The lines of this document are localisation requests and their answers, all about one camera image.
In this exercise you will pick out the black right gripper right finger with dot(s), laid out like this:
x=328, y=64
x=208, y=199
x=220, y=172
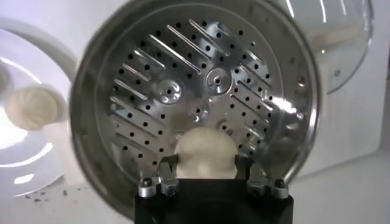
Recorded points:
x=259, y=182

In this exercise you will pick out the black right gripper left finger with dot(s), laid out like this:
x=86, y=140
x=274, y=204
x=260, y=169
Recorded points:
x=166, y=182

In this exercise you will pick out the white steamed baozi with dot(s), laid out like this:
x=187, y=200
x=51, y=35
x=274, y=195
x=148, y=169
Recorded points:
x=205, y=149
x=30, y=108

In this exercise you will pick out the round glass lid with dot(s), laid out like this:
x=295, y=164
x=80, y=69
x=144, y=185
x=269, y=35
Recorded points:
x=341, y=45

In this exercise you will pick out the perforated steel steamer basket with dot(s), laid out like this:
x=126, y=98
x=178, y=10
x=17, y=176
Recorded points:
x=182, y=61

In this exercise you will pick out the white oval plate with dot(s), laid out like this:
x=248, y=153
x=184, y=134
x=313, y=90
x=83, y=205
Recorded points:
x=18, y=158

